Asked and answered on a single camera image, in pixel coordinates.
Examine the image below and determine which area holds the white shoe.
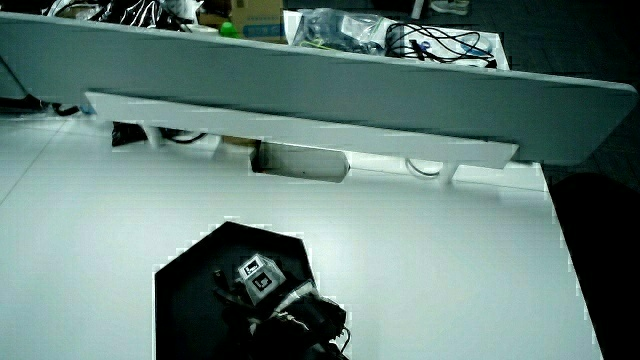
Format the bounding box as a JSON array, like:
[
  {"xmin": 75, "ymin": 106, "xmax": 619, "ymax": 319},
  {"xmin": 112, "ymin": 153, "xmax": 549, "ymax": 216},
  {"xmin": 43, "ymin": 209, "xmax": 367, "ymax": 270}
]
[{"xmin": 428, "ymin": 0, "xmax": 472, "ymax": 17}]

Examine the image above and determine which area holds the white tray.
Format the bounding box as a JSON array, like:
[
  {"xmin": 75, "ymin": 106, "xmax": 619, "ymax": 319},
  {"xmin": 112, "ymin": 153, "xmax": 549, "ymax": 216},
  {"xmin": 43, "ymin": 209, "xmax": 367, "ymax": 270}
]
[{"xmin": 387, "ymin": 24, "xmax": 512, "ymax": 72}]

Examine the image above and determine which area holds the black shiny plastic bag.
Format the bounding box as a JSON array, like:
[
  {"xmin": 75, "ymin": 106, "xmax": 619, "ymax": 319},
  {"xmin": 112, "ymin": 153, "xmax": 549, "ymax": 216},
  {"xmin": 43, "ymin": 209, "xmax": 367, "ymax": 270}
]
[{"xmin": 97, "ymin": 0, "xmax": 201, "ymax": 32}]

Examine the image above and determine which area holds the clear plastic bag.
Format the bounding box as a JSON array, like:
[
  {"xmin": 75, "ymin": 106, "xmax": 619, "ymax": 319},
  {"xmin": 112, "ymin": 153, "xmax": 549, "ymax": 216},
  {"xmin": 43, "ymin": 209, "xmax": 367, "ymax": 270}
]
[{"xmin": 291, "ymin": 7, "xmax": 397, "ymax": 55}]

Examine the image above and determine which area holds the white shelf rail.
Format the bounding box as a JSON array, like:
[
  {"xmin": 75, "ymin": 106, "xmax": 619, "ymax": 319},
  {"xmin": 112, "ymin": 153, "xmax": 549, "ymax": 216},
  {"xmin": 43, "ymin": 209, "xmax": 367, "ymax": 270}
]
[{"xmin": 83, "ymin": 90, "xmax": 520, "ymax": 187}]

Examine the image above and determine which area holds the black hexagonal plate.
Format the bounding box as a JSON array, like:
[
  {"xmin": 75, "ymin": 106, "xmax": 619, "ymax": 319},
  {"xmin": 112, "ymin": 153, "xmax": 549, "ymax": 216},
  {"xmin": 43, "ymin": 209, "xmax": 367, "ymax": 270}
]
[{"xmin": 153, "ymin": 221, "xmax": 321, "ymax": 360}]

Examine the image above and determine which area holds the white power box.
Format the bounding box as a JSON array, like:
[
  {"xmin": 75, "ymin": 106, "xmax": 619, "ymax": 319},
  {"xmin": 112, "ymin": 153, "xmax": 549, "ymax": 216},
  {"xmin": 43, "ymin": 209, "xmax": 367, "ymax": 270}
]
[{"xmin": 249, "ymin": 140, "xmax": 352, "ymax": 184}]

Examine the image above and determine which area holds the black cable bundle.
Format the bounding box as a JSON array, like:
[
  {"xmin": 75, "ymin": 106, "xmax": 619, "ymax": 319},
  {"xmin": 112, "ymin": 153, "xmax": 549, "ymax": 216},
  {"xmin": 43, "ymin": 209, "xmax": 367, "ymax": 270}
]
[{"xmin": 384, "ymin": 21, "xmax": 499, "ymax": 70}]

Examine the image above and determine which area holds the cardboard box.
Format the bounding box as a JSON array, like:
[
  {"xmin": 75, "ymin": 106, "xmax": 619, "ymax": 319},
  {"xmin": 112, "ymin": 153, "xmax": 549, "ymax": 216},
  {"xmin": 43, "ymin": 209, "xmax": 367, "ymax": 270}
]
[{"xmin": 198, "ymin": 0, "xmax": 287, "ymax": 44}]

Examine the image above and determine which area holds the grey partition panel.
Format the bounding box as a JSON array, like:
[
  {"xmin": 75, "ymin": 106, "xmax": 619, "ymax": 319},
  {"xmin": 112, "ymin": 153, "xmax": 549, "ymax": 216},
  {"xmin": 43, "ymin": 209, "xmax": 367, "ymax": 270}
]
[{"xmin": 0, "ymin": 11, "xmax": 639, "ymax": 167}]

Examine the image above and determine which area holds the person's right hand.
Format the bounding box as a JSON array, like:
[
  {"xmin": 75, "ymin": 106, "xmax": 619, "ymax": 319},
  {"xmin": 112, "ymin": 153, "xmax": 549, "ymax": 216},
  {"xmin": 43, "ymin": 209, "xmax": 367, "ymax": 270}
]
[{"xmin": 212, "ymin": 253, "xmax": 321, "ymax": 346}]

